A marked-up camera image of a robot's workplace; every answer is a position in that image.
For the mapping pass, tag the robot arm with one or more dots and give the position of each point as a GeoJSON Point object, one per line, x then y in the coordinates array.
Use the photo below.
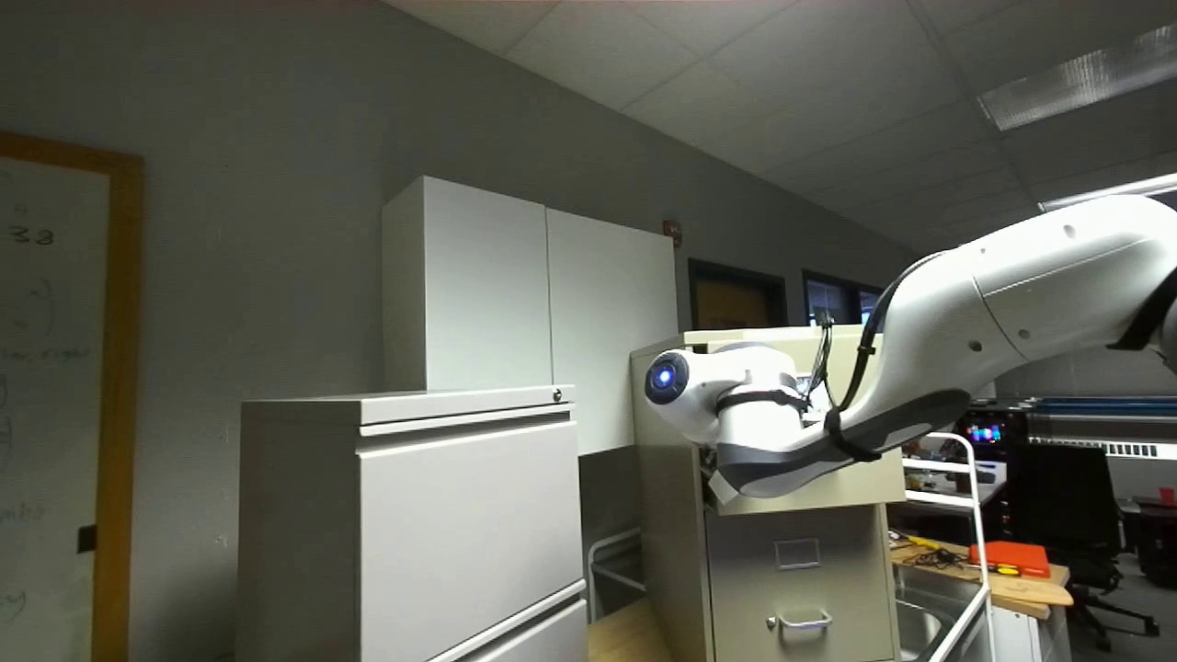
{"type": "Point", "coordinates": [975, 322]}

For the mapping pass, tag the tall white cabinet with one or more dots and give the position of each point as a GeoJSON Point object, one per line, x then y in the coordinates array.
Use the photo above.
{"type": "Point", "coordinates": [478, 294]}

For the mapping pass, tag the beige file cabinet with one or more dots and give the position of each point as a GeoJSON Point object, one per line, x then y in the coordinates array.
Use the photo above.
{"type": "Point", "coordinates": [669, 515]}

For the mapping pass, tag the grey lateral file cabinet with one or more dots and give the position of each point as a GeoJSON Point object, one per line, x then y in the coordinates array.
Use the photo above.
{"type": "Point", "coordinates": [441, 524]}

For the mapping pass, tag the beige drawer with label holder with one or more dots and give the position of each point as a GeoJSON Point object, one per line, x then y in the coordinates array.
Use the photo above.
{"type": "Point", "coordinates": [800, 579]}

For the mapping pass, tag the red fire alarm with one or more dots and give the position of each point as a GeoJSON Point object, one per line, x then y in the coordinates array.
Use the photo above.
{"type": "Point", "coordinates": [674, 233]}

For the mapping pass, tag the dark framed door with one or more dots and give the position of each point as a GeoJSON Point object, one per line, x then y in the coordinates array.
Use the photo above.
{"type": "Point", "coordinates": [736, 299]}

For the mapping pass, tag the dark framed window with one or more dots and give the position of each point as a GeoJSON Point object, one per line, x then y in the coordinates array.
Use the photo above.
{"type": "Point", "coordinates": [832, 299]}

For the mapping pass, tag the lit monitor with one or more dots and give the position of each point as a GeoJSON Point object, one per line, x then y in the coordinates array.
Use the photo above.
{"type": "Point", "coordinates": [986, 432]}

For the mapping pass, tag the white tube rack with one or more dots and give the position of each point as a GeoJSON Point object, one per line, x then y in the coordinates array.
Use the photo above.
{"type": "Point", "coordinates": [975, 515]}

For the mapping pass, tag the steel sink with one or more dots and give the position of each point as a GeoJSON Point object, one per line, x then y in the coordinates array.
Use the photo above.
{"type": "Point", "coordinates": [919, 625]}

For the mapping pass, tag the orange case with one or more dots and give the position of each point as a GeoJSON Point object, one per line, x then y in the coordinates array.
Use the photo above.
{"type": "Point", "coordinates": [1010, 557]}

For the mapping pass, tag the black office chair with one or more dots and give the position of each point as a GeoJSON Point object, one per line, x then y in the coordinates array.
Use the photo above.
{"type": "Point", "coordinates": [1062, 506]}

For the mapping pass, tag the wood framed whiteboard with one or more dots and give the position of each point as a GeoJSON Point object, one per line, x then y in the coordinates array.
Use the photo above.
{"type": "Point", "coordinates": [55, 414]}

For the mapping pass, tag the ceiling light panel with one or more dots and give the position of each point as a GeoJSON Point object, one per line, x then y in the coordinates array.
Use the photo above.
{"type": "Point", "coordinates": [1076, 83]}

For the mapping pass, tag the white tube frame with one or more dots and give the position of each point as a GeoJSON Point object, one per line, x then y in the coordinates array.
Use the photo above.
{"type": "Point", "coordinates": [607, 561]}

